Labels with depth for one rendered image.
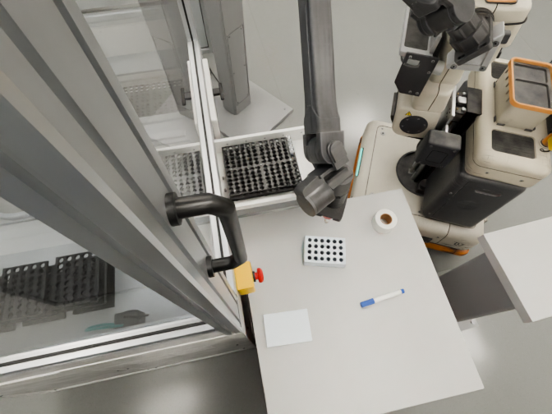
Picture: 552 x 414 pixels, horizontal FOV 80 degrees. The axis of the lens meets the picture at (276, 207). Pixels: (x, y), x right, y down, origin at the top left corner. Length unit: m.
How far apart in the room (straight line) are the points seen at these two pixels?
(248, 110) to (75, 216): 2.15
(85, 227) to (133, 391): 1.71
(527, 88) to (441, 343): 0.92
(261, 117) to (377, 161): 0.85
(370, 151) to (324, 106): 1.22
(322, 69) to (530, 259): 0.92
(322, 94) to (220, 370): 1.41
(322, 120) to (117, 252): 0.52
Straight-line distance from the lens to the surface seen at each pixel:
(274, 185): 1.02
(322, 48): 0.70
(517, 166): 1.41
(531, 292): 1.28
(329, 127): 0.68
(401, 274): 1.10
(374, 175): 1.81
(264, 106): 2.33
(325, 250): 1.02
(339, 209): 0.78
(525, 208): 2.46
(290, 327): 0.99
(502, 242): 1.29
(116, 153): 0.18
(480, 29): 1.04
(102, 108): 0.18
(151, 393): 1.85
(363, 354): 1.03
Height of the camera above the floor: 1.76
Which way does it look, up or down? 65 degrees down
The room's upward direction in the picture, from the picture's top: 1 degrees clockwise
